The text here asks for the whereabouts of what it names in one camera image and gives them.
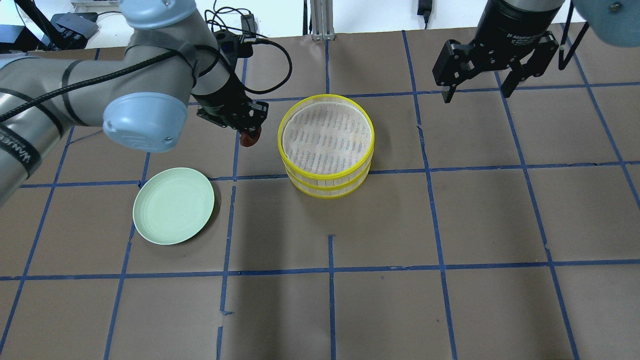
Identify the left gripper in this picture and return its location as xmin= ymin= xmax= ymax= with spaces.
xmin=196 ymin=91 xmax=269 ymax=132

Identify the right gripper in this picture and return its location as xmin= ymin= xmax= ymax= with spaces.
xmin=432 ymin=10 xmax=559 ymax=104

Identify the red-brown bun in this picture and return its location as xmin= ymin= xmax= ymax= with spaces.
xmin=238 ymin=128 xmax=262 ymax=148

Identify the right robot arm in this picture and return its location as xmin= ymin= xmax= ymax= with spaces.
xmin=432 ymin=0 xmax=640 ymax=103

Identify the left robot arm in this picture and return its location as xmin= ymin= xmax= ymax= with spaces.
xmin=0 ymin=0 xmax=269 ymax=203

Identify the white cloth steamer liner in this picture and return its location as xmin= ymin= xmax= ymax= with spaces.
xmin=281 ymin=101 xmax=374 ymax=175

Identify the black power adapter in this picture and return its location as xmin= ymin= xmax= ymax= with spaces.
xmin=240 ymin=13 xmax=258 ymax=37

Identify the green plate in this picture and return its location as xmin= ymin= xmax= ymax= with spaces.
xmin=132 ymin=167 xmax=216 ymax=246

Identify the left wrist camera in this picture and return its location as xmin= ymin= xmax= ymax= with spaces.
xmin=213 ymin=29 xmax=257 ymax=60

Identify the aluminium frame post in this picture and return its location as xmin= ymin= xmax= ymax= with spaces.
xmin=309 ymin=0 xmax=336 ymax=41

